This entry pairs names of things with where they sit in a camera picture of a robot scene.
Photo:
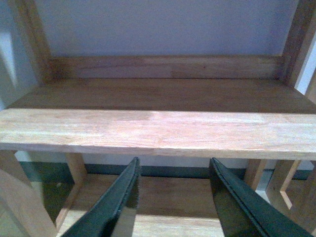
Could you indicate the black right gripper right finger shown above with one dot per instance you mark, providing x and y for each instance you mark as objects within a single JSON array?
[{"x": 242, "y": 212}]

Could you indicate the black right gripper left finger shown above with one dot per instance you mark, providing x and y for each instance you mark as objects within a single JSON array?
[{"x": 113, "y": 215}]

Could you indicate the right wooden shelf unit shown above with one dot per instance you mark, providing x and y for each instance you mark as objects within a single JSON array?
[{"x": 296, "y": 199}]

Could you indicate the wooden shelf unit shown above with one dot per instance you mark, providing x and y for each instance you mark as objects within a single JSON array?
[
  {"x": 186, "y": 106},
  {"x": 296, "y": 199}
]

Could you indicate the left wooden shelf unit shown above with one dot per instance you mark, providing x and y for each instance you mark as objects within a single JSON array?
[{"x": 186, "y": 106}]

